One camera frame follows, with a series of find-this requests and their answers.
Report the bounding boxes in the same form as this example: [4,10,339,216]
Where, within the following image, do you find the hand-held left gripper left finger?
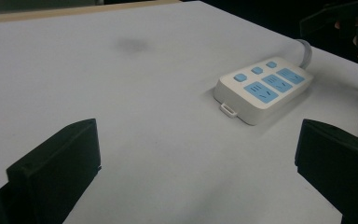
[0,118,103,224]

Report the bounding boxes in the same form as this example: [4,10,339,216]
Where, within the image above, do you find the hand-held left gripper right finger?
[294,119,358,224]

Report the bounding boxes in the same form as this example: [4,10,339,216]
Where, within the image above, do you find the white and blue power strip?
[213,56,314,127]

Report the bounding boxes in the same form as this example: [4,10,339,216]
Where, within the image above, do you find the white power strip cable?
[296,38,313,70]

